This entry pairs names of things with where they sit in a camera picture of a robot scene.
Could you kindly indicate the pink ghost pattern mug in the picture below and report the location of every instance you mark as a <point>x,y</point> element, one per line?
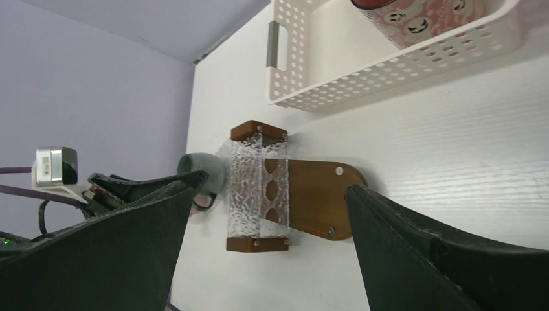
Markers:
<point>408,22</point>

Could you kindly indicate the wooden acrylic toothbrush holder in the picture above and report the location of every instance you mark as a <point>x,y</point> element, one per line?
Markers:
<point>258,189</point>

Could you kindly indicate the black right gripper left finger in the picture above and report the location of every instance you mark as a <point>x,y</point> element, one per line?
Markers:
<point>122,260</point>

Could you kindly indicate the pink mug white inside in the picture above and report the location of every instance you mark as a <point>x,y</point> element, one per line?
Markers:
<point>195,214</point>

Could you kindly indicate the grey-green ceramic mug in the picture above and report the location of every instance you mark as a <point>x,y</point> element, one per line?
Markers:
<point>215,182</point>

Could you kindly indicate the white perforated plastic basket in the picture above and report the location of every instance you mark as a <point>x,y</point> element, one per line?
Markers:
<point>324,53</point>

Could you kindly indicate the brown oval wooden tray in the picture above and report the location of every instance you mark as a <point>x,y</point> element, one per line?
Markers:
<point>317,197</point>

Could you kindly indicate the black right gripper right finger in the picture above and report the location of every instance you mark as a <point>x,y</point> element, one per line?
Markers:
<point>410,261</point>

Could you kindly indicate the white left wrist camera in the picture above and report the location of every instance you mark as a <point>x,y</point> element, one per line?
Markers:
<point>55,172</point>

